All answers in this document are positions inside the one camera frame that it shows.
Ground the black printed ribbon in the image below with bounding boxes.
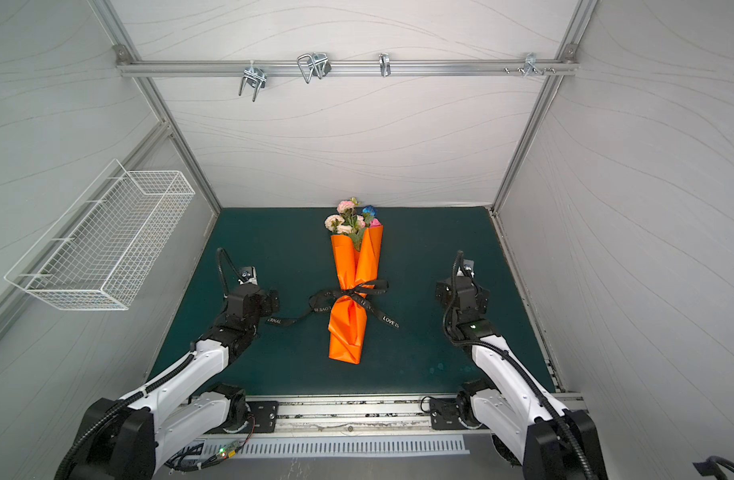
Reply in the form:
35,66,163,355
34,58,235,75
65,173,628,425
266,278,401,330

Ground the orange wrapping paper sheet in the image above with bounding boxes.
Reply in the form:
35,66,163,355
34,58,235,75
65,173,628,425
328,226,384,364

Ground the light pink fake rose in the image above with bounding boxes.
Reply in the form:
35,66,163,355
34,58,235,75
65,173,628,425
336,197,360,223

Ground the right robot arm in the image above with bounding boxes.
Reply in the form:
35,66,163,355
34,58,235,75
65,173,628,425
435,273,608,479

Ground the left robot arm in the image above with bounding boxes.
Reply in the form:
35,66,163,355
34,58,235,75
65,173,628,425
55,282,279,479

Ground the green table mat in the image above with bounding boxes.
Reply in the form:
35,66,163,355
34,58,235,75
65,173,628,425
154,207,553,395

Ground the metal hook clamp left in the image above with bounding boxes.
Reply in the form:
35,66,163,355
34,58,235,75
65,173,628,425
238,64,267,102

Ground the metal hook clamp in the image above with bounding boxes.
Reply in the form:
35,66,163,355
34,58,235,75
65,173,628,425
238,64,267,102
296,52,332,84

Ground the metal hook clamp middle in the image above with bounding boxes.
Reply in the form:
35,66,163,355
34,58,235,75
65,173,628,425
296,52,332,84

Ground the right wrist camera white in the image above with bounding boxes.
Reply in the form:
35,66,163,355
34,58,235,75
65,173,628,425
457,259,474,278

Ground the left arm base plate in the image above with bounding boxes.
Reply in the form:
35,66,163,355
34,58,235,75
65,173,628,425
218,401,280,435

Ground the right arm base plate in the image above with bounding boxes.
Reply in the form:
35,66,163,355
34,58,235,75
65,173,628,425
424,395,483,431

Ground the white slotted cable duct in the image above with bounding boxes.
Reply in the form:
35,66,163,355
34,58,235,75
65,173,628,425
180,436,470,462

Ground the left black cable conduit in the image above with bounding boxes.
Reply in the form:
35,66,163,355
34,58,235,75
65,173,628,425
162,419,257,473

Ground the aluminium front rail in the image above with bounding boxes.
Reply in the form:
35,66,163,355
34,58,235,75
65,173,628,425
101,392,597,443

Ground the white wire basket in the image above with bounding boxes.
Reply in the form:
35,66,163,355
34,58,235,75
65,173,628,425
4,160,195,311

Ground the metal bracket clamp right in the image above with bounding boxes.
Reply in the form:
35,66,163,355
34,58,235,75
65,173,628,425
503,53,556,77

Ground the metal ring clamp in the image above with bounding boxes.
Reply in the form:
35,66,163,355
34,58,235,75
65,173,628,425
378,53,391,78

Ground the aluminium crossbar rail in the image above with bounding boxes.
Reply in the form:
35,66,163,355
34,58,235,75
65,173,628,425
117,57,580,78

